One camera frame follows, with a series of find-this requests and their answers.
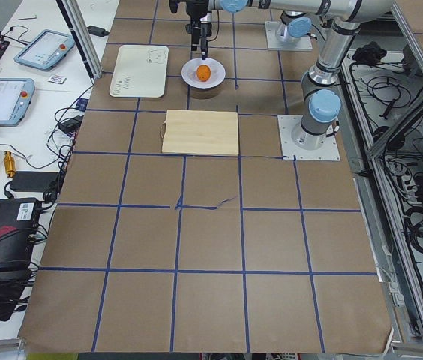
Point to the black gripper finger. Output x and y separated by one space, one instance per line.
204 40
195 35

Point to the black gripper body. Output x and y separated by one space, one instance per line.
205 19

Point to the white round bowl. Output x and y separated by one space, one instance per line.
189 73

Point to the orange fruit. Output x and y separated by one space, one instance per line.
203 72

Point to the cream tray with bear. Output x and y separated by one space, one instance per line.
140 72

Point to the small black adapter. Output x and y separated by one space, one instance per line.
97 31

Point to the wooden cutting board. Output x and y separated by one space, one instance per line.
196 132

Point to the upper teach pendant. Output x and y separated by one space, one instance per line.
46 50

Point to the teach pendant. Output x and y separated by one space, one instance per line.
15 98
46 50

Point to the black cloth bundle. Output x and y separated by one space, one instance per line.
370 54

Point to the lower teach pendant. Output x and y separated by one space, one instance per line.
15 98

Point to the gold metal cylinder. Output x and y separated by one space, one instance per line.
9 165

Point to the black power brick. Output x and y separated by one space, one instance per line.
25 181

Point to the white power strip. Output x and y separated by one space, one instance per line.
404 180

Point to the black computer box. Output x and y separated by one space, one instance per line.
19 220

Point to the aluminium frame post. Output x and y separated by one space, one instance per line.
70 10

